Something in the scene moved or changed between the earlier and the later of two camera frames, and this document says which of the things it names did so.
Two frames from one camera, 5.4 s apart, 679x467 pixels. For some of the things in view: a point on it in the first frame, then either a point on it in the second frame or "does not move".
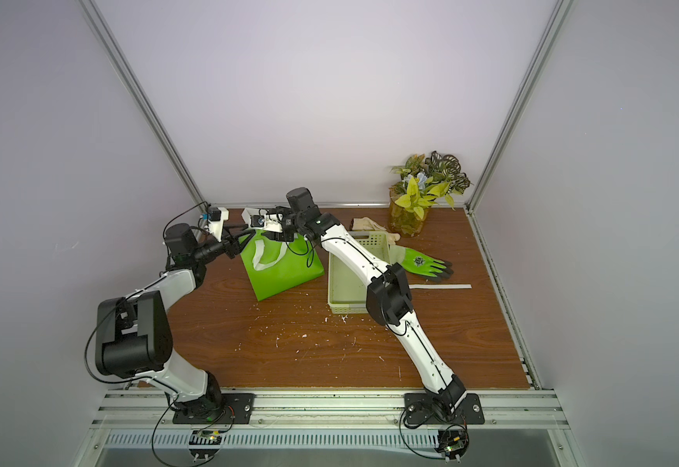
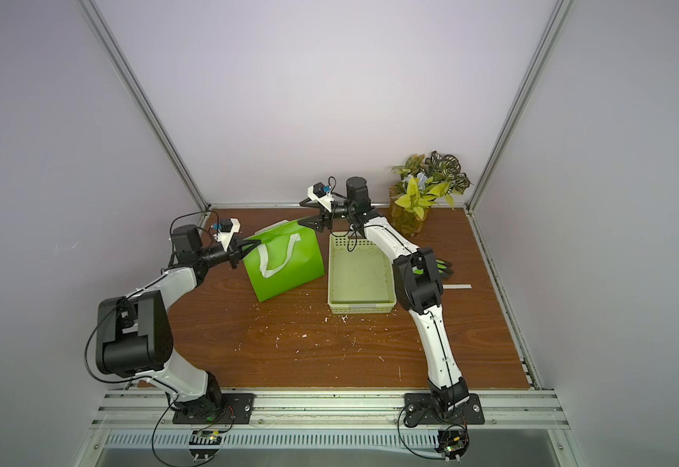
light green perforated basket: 346,285 does not move
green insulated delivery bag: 275,267 does not move
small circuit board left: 204,444 does not move
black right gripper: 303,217 → 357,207
